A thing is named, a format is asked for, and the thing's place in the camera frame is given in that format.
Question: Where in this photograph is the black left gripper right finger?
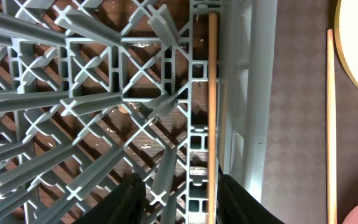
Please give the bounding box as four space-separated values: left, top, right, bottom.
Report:
217 166 284 224

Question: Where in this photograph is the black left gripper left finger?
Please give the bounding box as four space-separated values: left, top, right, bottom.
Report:
73 173 146 224

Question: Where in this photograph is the wooden chopstick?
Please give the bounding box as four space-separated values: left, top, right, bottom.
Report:
326 29 337 224
208 12 218 224

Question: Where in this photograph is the grey dishwasher rack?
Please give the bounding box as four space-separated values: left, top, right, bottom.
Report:
0 0 277 223

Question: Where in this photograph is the brown serving tray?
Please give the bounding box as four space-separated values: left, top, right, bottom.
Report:
261 0 358 223

